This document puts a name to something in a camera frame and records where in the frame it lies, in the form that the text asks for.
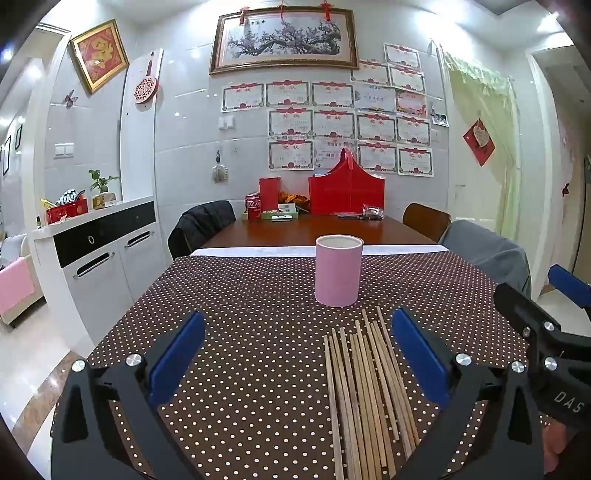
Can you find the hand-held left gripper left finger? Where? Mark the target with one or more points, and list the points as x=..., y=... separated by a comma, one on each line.
x=178, y=355

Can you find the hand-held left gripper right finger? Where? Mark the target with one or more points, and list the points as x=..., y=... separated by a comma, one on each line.
x=418, y=355

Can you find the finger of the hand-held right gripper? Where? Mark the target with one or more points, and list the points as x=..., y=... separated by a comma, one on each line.
x=570, y=284
x=519, y=304

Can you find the bunch of wooden chopsticks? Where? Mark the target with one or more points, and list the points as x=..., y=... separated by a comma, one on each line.
x=355, y=392

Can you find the pink cylindrical chopstick holder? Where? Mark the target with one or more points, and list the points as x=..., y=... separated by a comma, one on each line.
x=338, y=272

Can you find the person's right hand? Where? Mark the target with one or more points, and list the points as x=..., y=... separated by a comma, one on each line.
x=559, y=447

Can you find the grey jacket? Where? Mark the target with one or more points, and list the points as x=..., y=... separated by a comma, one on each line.
x=489, y=254

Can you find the brown polka dot tablecloth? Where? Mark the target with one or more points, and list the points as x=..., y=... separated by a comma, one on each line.
x=254, y=323

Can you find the white black sideboard cabinet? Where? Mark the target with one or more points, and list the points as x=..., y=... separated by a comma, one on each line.
x=101, y=258

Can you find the brown wooden chair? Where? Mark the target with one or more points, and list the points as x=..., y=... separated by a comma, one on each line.
x=425, y=221

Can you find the white patterned table cover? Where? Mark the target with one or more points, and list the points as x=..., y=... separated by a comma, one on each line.
x=254, y=251

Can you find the black jacket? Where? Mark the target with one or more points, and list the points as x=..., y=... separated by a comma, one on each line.
x=203, y=224

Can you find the clear packet of dark items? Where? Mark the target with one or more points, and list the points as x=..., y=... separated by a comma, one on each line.
x=373, y=212

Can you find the flat packet of dark pens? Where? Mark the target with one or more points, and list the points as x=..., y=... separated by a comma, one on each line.
x=348, y=214

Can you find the red soda can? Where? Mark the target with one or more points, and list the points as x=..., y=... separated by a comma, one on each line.
x=252, y=207

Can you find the red heart diamond decoration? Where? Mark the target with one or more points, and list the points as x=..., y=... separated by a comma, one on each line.
x=479, y=141

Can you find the white black device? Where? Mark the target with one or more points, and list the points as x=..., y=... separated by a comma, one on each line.
x=281, y=218

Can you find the white green flat box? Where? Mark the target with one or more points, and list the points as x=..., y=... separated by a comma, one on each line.
x=279, y=212

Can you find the pink blanket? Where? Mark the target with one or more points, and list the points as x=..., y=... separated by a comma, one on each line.
x=16, y=284

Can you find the red storage box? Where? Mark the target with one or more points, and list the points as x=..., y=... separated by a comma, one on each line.
x=67, y=213

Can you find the large red gift box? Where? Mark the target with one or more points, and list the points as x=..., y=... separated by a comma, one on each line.
x=346, y=189

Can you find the small potted plant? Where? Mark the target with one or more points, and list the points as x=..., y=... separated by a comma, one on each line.
x=102, y=184

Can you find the small red box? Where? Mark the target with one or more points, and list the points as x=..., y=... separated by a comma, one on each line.
x=268, y=191

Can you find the black white snack bag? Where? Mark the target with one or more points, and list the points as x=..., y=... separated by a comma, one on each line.
x=69, y=196

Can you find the white sofa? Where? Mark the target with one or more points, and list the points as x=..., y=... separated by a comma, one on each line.
x=18, y=247

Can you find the orange snack packets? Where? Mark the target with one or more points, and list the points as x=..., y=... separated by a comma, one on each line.
x=293, y=199

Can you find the light green curtain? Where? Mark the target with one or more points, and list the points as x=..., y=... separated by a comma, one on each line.
x=478, y=92

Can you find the red round fan ornament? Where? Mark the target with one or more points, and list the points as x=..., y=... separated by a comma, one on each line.
x=146, y=87

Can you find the framed red gold picture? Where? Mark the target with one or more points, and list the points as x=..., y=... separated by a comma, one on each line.
x=99, y=57

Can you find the framed plum blossom painting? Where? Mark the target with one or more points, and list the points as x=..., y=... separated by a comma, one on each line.
x=284, y=41

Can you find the red knot tassel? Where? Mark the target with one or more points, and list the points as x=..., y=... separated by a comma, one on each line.
x=244, y=16
x=327, y=10

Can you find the grey hanging wall ornament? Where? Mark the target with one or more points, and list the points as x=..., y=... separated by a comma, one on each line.
x=219, y=171

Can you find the small wall photo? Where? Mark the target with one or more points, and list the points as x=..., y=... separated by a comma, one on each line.
x=439, y=116

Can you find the white double wall switch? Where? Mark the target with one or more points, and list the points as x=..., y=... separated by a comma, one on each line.
x=63, y=151

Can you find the white light switch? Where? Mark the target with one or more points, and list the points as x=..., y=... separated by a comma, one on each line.
x=227, y=122

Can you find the wall of award certificates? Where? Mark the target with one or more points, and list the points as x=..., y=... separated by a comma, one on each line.
x=332, y=124

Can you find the black picture frame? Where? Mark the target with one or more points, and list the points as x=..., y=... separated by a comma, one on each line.
x=18, y=137
x=6, y=156

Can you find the butterfly wall decoration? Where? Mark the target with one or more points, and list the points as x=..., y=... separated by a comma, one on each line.
x=70, y=98

